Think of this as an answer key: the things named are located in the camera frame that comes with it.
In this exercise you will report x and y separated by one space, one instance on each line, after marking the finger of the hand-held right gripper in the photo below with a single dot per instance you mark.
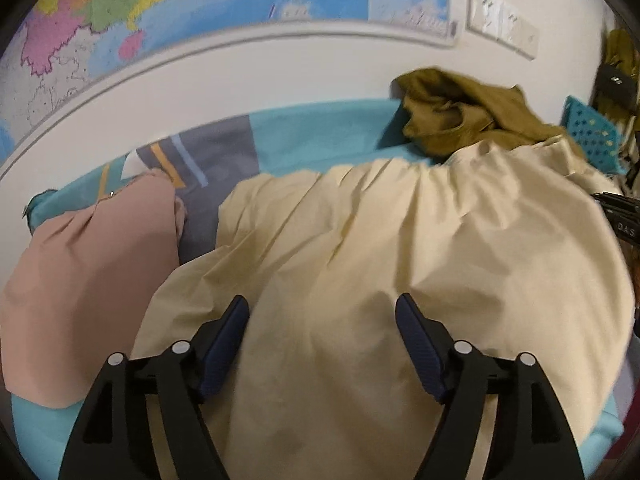
607 200

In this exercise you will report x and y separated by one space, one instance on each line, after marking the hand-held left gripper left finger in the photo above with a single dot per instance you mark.
222 345

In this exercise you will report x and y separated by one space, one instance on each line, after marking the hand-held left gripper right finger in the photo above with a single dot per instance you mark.
425 350

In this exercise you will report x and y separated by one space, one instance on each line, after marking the cream large garment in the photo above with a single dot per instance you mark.
400 250

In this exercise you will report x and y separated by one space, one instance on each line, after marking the teal perforated plastic basket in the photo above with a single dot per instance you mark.
592 135

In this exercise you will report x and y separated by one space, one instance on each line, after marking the black hanging bag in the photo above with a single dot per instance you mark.
617 80

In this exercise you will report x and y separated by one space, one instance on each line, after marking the pink garment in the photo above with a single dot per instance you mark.
85 285

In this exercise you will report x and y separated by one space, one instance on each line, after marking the hanging olive clothing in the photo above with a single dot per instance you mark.
620 45

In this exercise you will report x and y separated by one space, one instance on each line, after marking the olive garment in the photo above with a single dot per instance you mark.
460 110

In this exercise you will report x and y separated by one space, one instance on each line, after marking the teal patterned bed sheet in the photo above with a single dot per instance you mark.
310 135

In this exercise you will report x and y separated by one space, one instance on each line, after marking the white wall switch panel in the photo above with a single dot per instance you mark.
502 20

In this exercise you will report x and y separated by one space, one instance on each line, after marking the colourful wall map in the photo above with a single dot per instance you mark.
150 10

